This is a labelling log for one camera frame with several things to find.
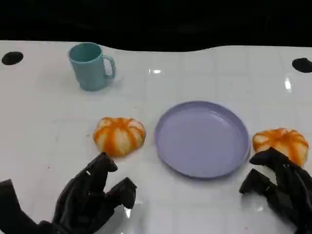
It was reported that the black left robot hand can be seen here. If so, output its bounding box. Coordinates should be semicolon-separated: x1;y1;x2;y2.
0;152;137;234

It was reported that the orange white toy bread roll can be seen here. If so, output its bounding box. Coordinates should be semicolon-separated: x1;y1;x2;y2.
252;127;310;168
93;117;147;157

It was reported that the pale green mug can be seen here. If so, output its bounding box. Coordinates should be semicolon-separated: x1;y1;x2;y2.
68;42;117;92

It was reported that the black table grommet hole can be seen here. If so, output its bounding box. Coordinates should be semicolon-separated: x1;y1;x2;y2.
292;58;312;74
1;51;24;66

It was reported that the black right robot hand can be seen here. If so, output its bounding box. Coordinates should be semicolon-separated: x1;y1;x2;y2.
239;147;312;234

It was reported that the lilac plate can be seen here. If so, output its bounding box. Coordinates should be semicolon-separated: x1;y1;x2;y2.
154;100;251;178

